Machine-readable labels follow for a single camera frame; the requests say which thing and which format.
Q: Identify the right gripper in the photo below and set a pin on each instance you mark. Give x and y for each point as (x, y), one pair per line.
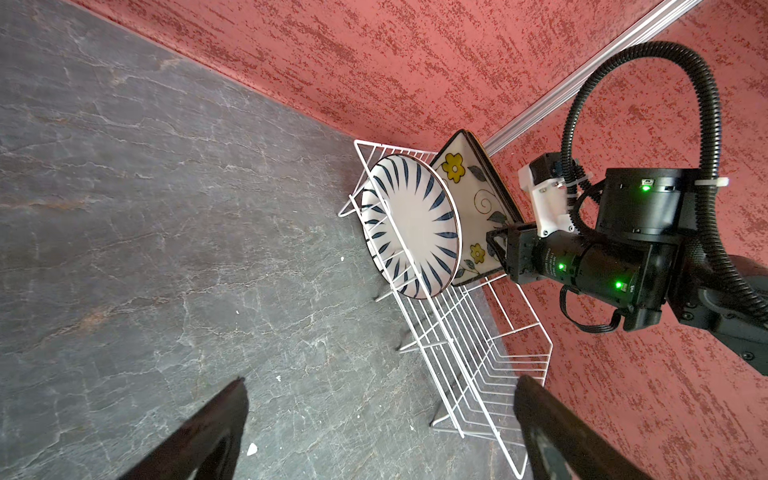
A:
(633, 278)

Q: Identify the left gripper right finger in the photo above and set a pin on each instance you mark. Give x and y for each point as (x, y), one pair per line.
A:
(559, 444)

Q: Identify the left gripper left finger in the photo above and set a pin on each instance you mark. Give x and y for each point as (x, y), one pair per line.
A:
(206, 446)

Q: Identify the floral square plate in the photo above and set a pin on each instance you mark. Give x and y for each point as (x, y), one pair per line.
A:
(482, 200)

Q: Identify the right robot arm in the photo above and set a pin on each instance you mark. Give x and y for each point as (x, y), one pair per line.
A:
(658, 206)

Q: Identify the white round bowl plate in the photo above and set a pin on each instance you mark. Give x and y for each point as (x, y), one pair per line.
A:
(411, 226)

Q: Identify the right corner aluminium profile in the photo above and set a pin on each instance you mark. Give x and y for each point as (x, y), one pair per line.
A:
(651, 24)

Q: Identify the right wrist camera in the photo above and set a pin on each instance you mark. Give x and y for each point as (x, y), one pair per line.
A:
(543, 180)

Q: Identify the white wire dish rack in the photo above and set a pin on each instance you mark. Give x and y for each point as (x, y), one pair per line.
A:
(476, 341)

